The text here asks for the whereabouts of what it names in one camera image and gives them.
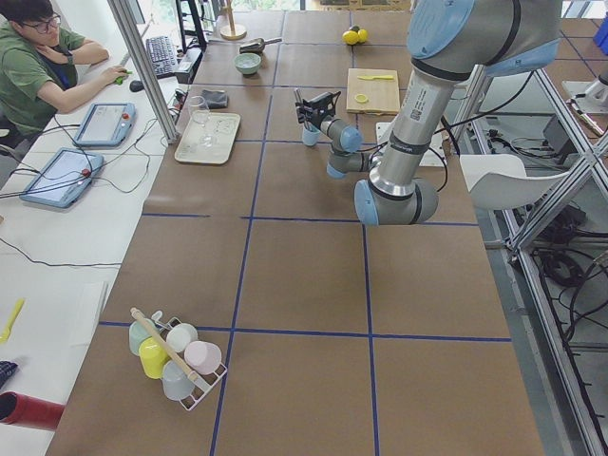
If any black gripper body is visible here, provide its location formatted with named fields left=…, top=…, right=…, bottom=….
left=306, top=111, right=331, bottom=133

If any light blue plastic cup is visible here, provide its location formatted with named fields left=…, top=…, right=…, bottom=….
left=301, top=125, right=321, bottom=147

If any yellow lemon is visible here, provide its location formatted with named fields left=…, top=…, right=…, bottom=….
left=342, top=29, right=359, bottom=46
left=356, top=28, right=369, bottom=44

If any white cup in rack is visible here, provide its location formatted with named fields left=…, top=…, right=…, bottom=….
left=166, top=323, right=199, bottom=353

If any pink cup in rack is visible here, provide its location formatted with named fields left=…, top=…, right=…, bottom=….
left=184, top=340, right=222, bottom=375

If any green cup in rack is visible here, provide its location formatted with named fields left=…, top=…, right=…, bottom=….
left=128, top=321, right=150, bottom=356

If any yellow cup in rack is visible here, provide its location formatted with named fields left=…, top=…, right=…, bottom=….
left=138, top=337, right=170, bottom=379

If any grey cup in rack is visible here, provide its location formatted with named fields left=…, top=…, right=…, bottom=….
left=161, top=360, right=195, bottom=401

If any wooden cutting board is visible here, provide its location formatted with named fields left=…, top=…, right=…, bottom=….
left=346, top=68, right=401, bottom=115

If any yellow plastic knife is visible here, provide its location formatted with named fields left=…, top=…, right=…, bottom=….
left=356, top=74, right=395, bottom=81

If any green bowl with ice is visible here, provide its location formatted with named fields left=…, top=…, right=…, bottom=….
left=234, top=52, right=262, bottom=76

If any metal ice scoop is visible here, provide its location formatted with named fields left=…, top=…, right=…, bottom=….
left=238, top=37, right=283, bottom=54

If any grey folded cloth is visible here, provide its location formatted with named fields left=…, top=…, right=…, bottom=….
left=200, top=89, right=229, bottom=109

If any cream bear tray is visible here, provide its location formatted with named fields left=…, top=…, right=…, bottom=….
left=174, top=112, right=241, bottom=165

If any clear wine glass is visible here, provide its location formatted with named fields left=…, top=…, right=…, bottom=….
left=188, top=96, right=214, bottom=147

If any wooden mug tree stand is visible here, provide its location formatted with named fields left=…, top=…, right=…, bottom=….
left=219, top=0, right=247, bottom=41

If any black keyboard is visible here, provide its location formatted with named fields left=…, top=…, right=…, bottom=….
left=145, top=35, right=179, bottom=79

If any black computer mouse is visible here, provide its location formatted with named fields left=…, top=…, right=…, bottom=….
left=129, top=80, right=143, bottom=92

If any upper blue teach pendant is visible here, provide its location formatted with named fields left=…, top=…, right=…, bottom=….
left=72, top=103, right=137, bottom=148

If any blue teach pendant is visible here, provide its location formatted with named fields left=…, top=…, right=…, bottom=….
left=19, top=147, right=105, bottom=209
left=72, top=103, right=137, bottom=148

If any lower blue teach pendant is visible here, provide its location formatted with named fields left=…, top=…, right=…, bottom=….
left=19, top=147, right=105, bottom=209

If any person in green shirt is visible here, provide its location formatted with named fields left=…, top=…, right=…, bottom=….
left=1, top=1, right=128, bottom=139

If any yellow spatula on desk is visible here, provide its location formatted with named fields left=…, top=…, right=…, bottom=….
left=1, top=298, right=26, bottom=344

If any red bottle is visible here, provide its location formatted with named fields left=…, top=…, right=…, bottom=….
left=1, top=391, right=65, bottom=431

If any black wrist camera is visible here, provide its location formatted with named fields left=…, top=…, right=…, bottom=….
left=302, top=90, right=341, bottom=119

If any aluminium frame post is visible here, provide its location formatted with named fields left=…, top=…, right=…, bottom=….
left=107, top=0, right=179, bottom=144

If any white wire cup rack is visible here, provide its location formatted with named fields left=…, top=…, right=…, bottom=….
left=152, top=311, right=227, bottom=410

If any wooden rack handle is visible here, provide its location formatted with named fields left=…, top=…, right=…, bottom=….
left=130, top=307, right=199, bottom=383

